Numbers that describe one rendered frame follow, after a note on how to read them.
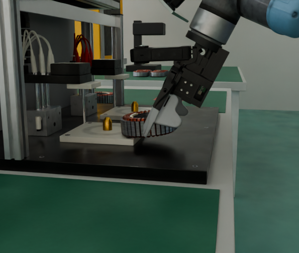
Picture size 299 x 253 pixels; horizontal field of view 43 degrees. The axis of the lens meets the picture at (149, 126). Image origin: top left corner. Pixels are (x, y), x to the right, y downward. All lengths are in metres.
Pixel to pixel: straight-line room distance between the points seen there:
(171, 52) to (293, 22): 0.22
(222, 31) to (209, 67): 0.07
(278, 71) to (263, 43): 0.47
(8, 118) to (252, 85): 5.59
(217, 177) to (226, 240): 0.20
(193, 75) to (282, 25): 0.17
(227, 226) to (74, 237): 0.18
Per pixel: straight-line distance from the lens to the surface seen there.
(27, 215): 0.51
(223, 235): 0.45
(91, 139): 0.75
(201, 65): 0.72
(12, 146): 0.68
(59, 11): 0.83
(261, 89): 6.13
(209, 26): 0.69
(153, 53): 0.72
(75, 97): 1.05
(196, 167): 0.60
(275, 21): 0.64
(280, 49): 6.12
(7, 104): 0.66
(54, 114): 0.85
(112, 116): 0.98
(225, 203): 0.53
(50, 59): 0.84
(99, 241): 0.43
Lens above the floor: 0.95
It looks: 12 degrees down
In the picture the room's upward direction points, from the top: straight up
